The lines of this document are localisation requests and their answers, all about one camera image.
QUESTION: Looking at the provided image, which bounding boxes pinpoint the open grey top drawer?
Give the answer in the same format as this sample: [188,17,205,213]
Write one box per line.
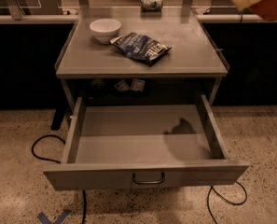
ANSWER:
[44,95,249,190]

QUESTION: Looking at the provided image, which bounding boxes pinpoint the dark blue chip bag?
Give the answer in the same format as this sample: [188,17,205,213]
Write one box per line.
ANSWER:
[110,32,171,66]

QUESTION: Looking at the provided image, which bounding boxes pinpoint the black cable left floor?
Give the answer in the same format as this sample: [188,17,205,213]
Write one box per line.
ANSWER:
[31,133,88,224]

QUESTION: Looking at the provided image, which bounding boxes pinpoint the white label tag right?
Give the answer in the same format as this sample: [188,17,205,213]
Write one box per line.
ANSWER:
[131,79,145,91]

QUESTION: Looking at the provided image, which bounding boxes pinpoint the grey metal cabinet table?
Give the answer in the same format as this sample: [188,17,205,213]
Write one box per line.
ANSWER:
[56,7,228,136]

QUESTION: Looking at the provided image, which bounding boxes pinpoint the blue tape floor marking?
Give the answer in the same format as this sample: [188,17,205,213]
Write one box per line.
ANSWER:
[36,208,73,224]

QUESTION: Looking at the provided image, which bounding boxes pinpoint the white label tag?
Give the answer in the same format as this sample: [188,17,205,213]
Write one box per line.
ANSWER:
[131,79,145,91]
[115,79,130,92]

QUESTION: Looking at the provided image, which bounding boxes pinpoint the red apple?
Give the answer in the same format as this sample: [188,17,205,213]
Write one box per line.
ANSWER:
[250,0,277,21]

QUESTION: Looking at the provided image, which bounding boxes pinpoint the white ceramic bowl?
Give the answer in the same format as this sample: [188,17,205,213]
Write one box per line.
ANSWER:
[90,19,121,44]

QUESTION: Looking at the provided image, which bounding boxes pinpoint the black cable floor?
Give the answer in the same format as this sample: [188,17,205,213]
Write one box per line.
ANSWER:
[206,180,248,224]
[31,133,88,224]

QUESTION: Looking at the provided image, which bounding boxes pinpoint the black cable right floor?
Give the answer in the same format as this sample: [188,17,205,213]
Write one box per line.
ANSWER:
[206,180,248,224]

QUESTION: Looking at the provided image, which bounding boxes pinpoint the crumpled white green can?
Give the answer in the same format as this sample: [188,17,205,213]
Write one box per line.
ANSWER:
[141,0,163,11]

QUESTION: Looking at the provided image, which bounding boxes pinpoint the white label tag left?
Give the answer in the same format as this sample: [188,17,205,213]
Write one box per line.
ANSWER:
[115,79,130,92]

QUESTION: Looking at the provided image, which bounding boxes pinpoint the metal drawer handle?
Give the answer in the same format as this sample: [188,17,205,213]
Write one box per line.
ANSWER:
[132,173,165,185]

